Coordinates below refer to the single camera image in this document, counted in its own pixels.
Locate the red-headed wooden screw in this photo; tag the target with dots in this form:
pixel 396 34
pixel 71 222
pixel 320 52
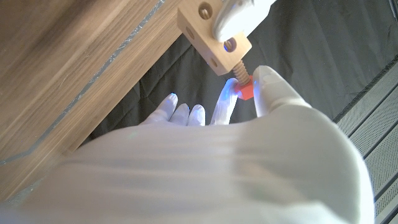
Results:
pixel 244 88

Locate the black backdrop curtain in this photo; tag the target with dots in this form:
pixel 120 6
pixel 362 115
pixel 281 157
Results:
pixel 311 46

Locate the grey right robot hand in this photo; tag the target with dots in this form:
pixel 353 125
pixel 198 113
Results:
pixel 217 174

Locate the wooden block with holes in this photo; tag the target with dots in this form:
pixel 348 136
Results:
pixel 208 46

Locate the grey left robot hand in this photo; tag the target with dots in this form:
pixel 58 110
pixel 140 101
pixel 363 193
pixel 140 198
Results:
pixel 236 18

